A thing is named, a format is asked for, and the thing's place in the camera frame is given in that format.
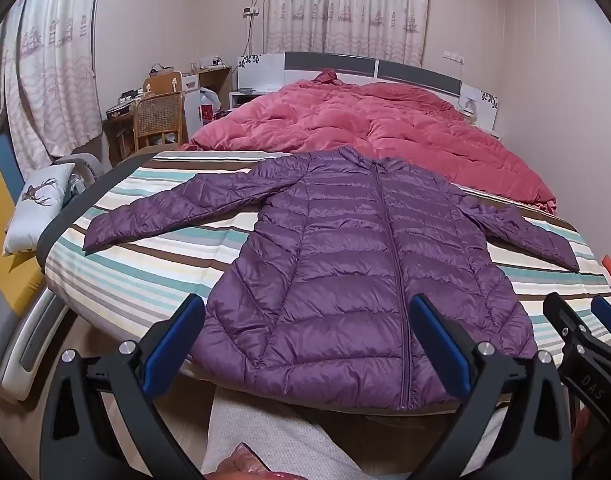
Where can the glossy pink garment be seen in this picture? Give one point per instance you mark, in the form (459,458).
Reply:
(255,465)

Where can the striped bed sheet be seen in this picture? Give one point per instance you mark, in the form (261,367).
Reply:
(150,270)

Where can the deer print pillow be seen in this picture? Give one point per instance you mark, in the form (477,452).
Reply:
(38,205)

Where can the grey round cushion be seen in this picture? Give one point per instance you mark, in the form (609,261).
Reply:
(83,170)

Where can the small cluttered side table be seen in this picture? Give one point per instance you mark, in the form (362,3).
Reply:
(119,110)

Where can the white power strip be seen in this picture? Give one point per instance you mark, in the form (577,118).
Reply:
(214,62)

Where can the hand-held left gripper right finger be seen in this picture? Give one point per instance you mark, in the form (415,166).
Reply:
(441,345)

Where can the wall power outlet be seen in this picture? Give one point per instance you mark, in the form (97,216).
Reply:
(251,10)

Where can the white nightstand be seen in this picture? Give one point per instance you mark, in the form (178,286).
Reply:
(243,97)

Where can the printed window curtain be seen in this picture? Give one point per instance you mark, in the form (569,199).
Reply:
(345,5)

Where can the brown wooden case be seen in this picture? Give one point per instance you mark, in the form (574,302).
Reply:
(161,82)

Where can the wicker back chair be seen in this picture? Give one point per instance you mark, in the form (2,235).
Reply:
(158,115)

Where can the red quilted comforter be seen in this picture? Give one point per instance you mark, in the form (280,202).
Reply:
(385,125)

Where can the printed side curtain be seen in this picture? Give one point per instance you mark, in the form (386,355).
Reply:
(50,60)

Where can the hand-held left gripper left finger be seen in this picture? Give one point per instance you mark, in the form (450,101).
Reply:
(171,340)

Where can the white wall switch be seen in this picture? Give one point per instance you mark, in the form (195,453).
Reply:
(454,56)

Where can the white plastic bag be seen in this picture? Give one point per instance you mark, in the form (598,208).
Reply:
(208,102)

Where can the purple down jacket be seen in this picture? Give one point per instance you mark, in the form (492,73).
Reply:
(335,260)

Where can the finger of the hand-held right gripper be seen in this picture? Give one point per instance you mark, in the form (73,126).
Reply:
(560,310)
(604,312)

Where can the yellow and blue wall padding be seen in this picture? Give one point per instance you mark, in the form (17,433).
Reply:
(0,210)

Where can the white and grey headboard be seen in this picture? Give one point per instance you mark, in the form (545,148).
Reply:
(330,62)

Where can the wooden desk with white drawer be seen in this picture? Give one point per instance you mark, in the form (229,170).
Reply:
(215,80)

